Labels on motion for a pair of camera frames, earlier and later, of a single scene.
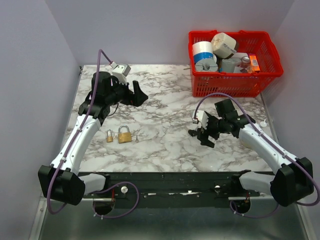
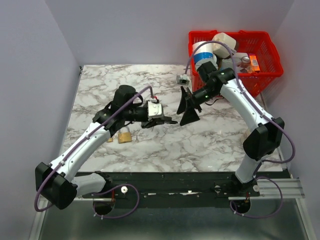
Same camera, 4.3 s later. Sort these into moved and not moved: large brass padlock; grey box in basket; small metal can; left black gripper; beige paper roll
Moved: left black gripper
Not moved: beige paper roll; large brass padlock; grey box in basket; small metal can
